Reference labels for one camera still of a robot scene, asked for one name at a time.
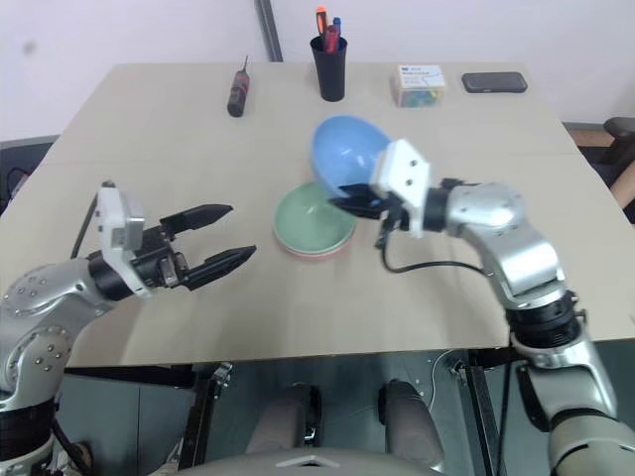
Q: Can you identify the black office chair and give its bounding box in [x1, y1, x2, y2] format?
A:
[597, 116, 635, 170]

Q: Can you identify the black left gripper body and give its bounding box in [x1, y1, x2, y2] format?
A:
[131, 222, 192, 292]

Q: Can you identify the grey robot thigh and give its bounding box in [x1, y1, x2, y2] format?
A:
[245, 382, 323, 455]
[377, 379, 446, 467]

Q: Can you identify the black pen cup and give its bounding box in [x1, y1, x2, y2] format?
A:
[310, 35, 349, 103]

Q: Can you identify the pink bowl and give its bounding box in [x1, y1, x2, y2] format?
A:
[277, 231, 355, 261]

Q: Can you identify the black and red screwdriver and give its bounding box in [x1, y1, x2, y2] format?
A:
[226, 54, 252, 119]

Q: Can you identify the grey robot torso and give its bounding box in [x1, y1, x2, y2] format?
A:
[168, 445, 447, 476]

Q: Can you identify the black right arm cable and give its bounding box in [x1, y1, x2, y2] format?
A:
[374, 217, 492, 276]

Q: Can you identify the black marker with orange cap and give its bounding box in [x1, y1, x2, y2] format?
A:
[314, 5, 331, 52]

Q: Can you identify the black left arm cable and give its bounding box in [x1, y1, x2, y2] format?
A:
[70, 190, 100, 260]

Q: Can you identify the black table leg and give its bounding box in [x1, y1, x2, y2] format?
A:
[467, 349, 503, 476]
[181, 363, 234, 470]

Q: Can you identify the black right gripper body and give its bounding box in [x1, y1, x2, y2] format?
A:
[369, 191, 413, 232]

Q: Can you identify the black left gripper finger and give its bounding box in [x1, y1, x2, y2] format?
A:
[159, 202, 234, 243]
[187, 245, 258, 292]

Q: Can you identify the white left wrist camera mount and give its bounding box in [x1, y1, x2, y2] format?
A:
[96, 181, 153, 298]

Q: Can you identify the grey wall post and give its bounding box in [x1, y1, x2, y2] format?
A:
[253, 0, 285, 63]

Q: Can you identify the black phone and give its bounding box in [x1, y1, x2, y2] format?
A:
[460, 71, 529, 95]

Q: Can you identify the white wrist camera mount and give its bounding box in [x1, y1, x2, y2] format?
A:
[96, 181, 153, 298]
[369, 139, 434, 240]

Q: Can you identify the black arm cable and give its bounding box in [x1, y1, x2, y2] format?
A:
[70, 190, 100, 260]
[374, 217, 492, 276]

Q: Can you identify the box of paper clips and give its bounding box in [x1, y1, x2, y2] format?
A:
[395, 63, 446, 109]

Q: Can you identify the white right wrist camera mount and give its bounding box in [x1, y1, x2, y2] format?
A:
[369, 139, 434, 240]

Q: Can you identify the grey left robot thigh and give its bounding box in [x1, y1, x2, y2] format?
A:
[245, 382, 323, 455]

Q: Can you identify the blue bowl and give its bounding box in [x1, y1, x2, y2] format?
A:
[310, 114, 391, 198]

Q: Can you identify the green bowl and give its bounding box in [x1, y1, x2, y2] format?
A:
[274, 180, 357, 254]

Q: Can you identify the grey right robot thigh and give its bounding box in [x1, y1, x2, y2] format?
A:
[377, 379, 446, 467]

